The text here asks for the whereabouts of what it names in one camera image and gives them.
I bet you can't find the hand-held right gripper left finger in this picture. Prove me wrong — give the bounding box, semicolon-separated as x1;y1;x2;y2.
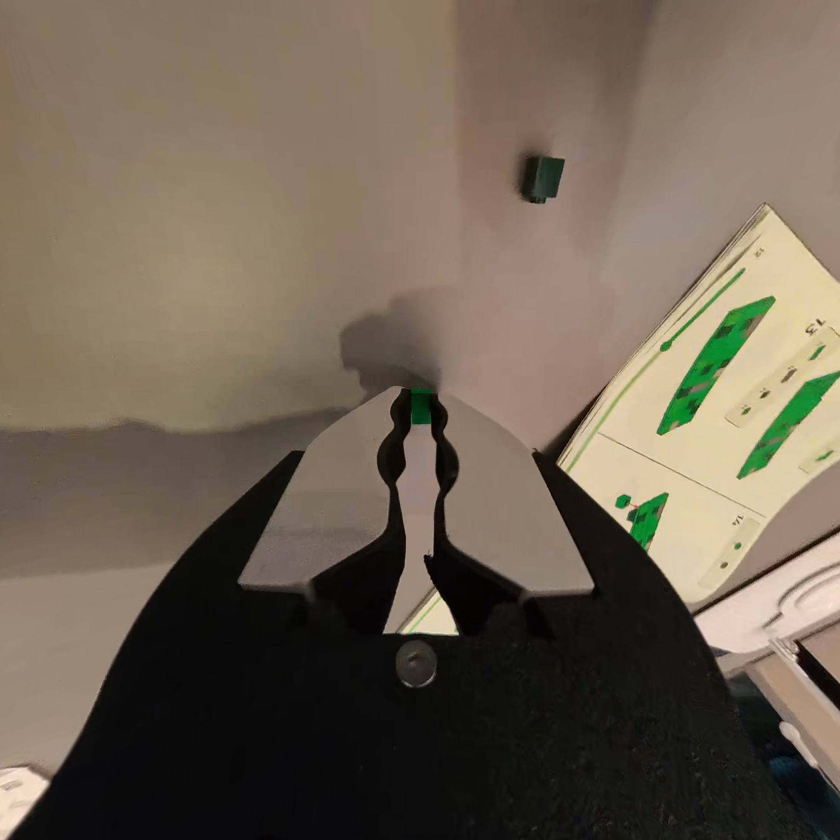
236;387;409;635

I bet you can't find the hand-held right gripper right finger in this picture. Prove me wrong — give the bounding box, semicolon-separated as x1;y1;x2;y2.
423;392;599;635

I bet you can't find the dark green brick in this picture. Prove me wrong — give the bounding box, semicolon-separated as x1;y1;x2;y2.
522;155;567;205

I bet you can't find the grey desk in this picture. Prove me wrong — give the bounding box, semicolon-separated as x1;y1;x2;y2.
0;0;840;788

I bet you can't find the open instruction booklet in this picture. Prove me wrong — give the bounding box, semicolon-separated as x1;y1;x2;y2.
394;203;840;635

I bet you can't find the white divider bracket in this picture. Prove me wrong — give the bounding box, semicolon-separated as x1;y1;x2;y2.
745;629;840;772

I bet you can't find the small white bracket piece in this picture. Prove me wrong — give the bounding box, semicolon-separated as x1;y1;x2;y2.
0;763;51;819

